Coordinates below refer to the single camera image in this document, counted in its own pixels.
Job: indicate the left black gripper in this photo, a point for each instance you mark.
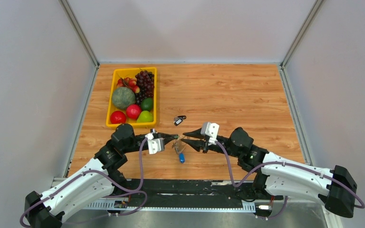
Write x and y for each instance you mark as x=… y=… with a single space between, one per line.
x=168 y=137

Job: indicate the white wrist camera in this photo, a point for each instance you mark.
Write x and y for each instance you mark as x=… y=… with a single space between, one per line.
x=155 y=142
x=210 y=132

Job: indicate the dark red grape bunch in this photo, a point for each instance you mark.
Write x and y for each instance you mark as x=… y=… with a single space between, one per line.
x=145 y=82

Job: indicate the black key tag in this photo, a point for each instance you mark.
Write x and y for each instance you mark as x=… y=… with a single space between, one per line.
x=179 y=119

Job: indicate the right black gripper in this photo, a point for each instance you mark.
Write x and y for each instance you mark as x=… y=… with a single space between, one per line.
x=197 y=145

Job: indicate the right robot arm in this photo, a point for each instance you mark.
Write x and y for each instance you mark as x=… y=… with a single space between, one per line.
x=335 y=189

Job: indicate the green netted melon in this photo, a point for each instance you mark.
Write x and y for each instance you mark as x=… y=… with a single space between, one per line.
x=123 y=97

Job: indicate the dark green lime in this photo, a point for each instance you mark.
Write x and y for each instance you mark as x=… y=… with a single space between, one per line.
x=147 y=104

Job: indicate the red apple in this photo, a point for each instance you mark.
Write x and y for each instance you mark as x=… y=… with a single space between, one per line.
x=117 y=117

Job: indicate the yellow plastic tray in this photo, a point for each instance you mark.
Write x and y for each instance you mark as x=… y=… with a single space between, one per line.
x=131 y=72

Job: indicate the blue key tag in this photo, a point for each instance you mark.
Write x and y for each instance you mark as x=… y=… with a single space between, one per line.
x=181 y=158

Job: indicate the aluminium frame post right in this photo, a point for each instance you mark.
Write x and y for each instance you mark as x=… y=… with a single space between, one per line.
x=302 y=31

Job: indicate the red pomegranate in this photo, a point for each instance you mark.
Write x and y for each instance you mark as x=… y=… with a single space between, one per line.
x=133 y=111

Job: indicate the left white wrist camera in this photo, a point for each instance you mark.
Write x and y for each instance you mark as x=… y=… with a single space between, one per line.
x=155 y=142

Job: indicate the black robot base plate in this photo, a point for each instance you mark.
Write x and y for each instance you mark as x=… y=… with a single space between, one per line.
x=200 y=194

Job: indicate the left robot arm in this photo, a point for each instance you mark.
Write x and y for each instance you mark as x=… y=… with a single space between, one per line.
x=99 y=178

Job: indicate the aluminium frame post left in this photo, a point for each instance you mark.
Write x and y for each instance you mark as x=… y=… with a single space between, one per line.
x=79 y=31

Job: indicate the light green pear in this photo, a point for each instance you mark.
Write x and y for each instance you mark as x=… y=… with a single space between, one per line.
x=145 y=117

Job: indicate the red peach cluster with stem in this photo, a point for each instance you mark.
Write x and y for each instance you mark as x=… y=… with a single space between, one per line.
x=129 y=82

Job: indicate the aluminium frame post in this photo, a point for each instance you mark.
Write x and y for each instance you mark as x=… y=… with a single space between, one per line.
x=79 y=31
x=302 y=31

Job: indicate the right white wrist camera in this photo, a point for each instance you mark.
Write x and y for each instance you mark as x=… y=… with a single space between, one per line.
x=210 y=132

